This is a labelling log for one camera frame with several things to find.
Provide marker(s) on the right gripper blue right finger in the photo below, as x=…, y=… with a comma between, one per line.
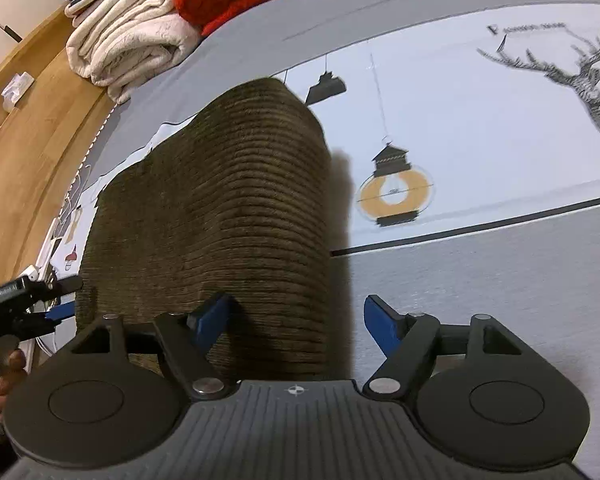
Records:
x=476, y=391

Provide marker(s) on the grey printed bed sheet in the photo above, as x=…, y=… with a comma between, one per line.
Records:
x=461, y=185

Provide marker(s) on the wooden bed frame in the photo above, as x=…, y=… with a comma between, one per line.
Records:
x=42, y=140

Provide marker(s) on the brown corduroy pants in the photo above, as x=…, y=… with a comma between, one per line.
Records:
x=234, y=202

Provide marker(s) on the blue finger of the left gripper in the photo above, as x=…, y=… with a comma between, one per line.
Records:
x=62, y=311

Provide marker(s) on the cream folded blanket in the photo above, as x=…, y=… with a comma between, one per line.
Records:
x=124, y=43

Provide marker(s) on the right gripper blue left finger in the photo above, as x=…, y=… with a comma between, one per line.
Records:
x=117, y=391

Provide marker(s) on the white box on floor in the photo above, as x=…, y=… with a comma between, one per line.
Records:
x=15, y=90

